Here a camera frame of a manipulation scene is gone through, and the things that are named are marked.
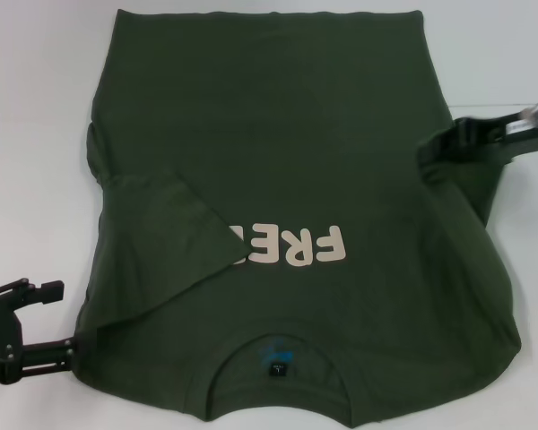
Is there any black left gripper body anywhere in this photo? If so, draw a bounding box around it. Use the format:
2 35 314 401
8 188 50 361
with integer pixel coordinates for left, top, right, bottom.
0 288 24 387

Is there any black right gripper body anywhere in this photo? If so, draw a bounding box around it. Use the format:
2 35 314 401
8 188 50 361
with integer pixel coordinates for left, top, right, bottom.
499 101 538 159

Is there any dark green FREE! t-shirt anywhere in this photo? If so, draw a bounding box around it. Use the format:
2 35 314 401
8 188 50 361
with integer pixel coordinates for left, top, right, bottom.
71 8 524 425

